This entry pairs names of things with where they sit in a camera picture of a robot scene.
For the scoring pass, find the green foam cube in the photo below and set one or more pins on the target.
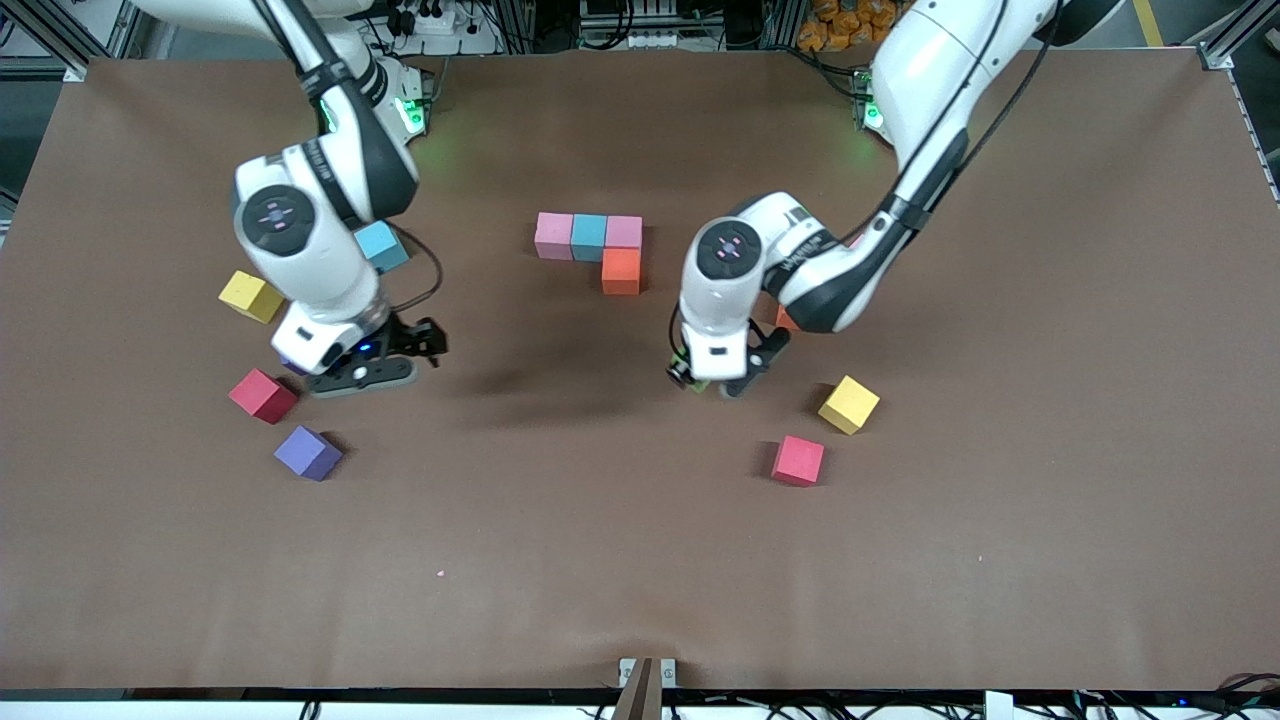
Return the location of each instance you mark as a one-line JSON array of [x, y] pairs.
[[702, 384]]

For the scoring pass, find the red foam cube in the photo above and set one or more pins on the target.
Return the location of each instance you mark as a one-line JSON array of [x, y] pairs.
[[262, 396], [797, 461]]

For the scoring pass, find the orange foam cube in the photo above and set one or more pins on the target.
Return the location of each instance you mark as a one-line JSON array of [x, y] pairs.
[[621, 272], [785, 320]]

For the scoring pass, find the light pink foam cube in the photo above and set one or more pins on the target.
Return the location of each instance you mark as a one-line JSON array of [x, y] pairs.
[[553, 236], [624, 231]]

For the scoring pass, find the light blue foam cube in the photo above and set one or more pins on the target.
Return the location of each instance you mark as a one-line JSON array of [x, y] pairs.
[[589, 238], [387, 248]]

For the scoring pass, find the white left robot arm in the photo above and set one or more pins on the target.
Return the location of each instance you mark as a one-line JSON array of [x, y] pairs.
[[930, 60]]

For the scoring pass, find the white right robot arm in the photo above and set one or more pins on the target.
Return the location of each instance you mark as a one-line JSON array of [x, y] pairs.
[[300, 270]]

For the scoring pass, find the purple foam cube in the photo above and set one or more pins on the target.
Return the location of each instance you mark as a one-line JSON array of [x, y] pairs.
[[307, 453], [290, 366]]

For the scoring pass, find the yellow foam cube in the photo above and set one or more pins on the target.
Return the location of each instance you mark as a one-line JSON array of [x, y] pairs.
[[245, 295], [849, 405]]

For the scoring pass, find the brown table cover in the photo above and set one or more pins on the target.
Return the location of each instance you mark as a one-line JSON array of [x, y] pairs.
[[600, 550]]

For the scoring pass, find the white power strip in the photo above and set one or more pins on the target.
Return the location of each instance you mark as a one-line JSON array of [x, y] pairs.
[[470, 42], [640, 40]]

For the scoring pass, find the pile of orange balls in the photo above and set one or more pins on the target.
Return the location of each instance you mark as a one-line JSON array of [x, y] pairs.
[[840, 25]]

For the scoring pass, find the metal bracket with brown bar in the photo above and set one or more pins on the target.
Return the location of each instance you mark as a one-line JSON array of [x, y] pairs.
[[645, 690]]

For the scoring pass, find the aluminium frame post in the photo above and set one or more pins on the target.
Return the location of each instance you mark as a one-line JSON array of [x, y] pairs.
[[778, 22], [515, 25]]

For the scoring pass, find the white table edge rail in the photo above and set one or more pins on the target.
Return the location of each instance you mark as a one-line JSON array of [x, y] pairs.
[[150, 712]]

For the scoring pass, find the aluminium frame beam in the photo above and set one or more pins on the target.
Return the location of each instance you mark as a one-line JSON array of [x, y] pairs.
[[1235, 35], [50, 40]]

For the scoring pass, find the white table side rail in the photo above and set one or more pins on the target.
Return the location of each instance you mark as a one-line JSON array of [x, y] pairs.
[[1255, 140]]

